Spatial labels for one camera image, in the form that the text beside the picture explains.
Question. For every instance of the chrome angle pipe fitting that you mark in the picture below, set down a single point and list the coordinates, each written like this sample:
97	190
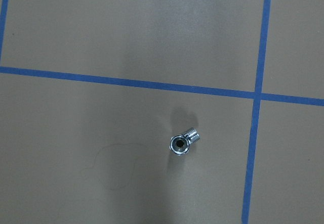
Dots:
180	144

